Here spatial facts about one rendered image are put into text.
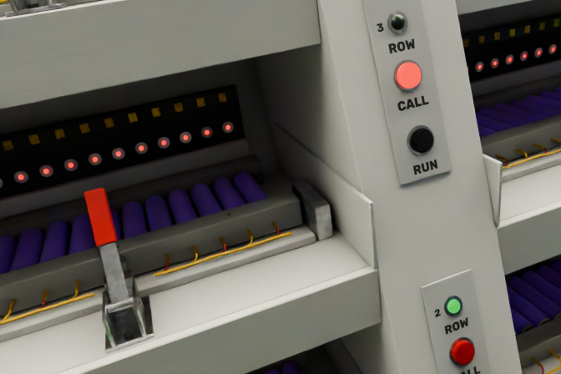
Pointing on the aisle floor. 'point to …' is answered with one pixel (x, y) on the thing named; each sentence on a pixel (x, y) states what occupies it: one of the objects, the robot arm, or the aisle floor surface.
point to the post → (389, 337)
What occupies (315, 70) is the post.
